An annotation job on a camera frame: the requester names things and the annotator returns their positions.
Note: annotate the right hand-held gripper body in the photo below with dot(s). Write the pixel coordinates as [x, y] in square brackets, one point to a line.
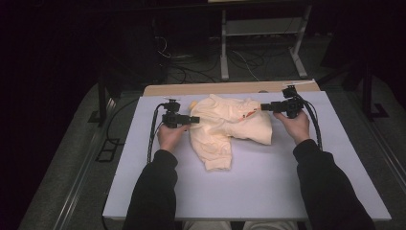
[290, 105]

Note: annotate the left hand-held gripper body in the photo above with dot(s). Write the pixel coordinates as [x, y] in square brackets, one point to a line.
[172, 119]

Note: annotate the cream printed garment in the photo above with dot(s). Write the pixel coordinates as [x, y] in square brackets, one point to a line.
[223, 131]

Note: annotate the person's left hand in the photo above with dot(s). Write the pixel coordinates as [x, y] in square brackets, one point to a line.
[170, 137]

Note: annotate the person's right hand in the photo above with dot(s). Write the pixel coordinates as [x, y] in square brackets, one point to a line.
[297, 127]

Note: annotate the wooden table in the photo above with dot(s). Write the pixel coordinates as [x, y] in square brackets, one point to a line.
[223, 87]

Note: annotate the black metal stand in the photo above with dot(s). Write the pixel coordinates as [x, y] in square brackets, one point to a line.
[367, 92]
[102, 102]

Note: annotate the white table board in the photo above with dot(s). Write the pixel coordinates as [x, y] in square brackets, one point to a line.
[242, 191]

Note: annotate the white metal stand frame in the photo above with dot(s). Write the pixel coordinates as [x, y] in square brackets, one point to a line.
[224, 48]

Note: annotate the metal floor rail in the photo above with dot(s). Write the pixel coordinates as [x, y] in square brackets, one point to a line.
[81, 172]
[383, 150]

